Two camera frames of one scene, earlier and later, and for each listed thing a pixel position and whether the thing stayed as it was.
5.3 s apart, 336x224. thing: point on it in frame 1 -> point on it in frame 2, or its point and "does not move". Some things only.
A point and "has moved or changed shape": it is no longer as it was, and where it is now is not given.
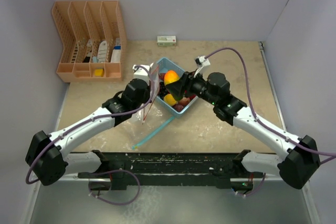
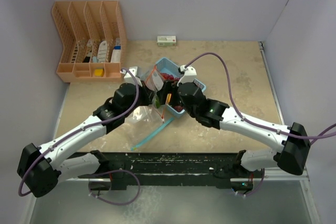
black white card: (89, 46) does not move
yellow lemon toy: (169, 99) does not move
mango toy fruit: (170, 76) -> (157, 103)
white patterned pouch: (102, 51) does not move
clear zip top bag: (154, 76) has moved or changed shape
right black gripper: (187, 81) -> (168, 87)
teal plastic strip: (153, 134) does not move
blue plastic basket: (164, 65) does not move
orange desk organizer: (93, 39) does not move
